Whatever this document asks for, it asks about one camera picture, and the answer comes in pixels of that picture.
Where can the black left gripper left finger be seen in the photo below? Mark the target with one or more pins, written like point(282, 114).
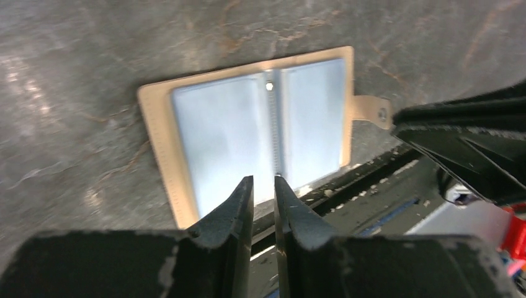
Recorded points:
point(209, 259)

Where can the colourful toy bricks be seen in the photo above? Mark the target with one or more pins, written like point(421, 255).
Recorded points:
point(514, 240)

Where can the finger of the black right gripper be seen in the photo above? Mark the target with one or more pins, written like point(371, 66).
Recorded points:
point(500, 109)
point(490, 163)

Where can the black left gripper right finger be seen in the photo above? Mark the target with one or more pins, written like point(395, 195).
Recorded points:
point(316, 260)

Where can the beige leather card holder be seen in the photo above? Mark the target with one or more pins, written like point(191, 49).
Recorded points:
point(289, 116)

